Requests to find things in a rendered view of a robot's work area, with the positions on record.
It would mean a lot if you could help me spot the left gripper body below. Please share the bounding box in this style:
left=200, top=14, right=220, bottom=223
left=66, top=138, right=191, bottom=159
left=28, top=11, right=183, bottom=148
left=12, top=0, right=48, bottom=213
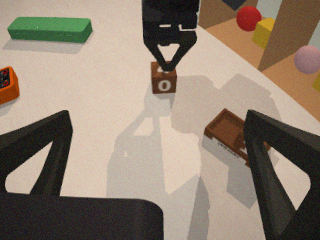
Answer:
left=142, top=0, right=198, bottom=41

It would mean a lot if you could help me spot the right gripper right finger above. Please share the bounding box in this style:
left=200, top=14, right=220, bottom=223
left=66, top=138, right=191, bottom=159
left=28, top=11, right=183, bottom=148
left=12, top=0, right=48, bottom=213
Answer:
left=243, top=110, right=320, bottom=240

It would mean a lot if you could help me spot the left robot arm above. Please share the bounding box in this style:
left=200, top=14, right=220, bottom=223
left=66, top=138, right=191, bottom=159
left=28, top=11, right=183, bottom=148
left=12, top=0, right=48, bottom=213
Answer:
left=169, top=0, right=246, bottom=13

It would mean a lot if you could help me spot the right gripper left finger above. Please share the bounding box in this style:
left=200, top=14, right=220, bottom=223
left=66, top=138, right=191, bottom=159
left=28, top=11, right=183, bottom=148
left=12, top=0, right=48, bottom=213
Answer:
left=0, top=110, right=73, bottom=196

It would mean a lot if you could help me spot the brown wooden number cube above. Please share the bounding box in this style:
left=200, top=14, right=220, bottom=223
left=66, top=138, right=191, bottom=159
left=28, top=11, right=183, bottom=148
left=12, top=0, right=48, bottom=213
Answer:
left=151, top=61, right=177, bottom=94
left=233, top=128, right=268, bottom=155

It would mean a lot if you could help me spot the green rectangular block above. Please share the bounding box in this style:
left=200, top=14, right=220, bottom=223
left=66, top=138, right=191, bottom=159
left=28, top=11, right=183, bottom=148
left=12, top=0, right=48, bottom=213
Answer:
left=7, top=17, right=93, bottom=43

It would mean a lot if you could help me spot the brown wooden tray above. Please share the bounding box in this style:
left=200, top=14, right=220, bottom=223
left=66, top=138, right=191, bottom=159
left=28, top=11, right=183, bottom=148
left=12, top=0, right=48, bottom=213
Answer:
left=204, top=108, right=250, bottom=168

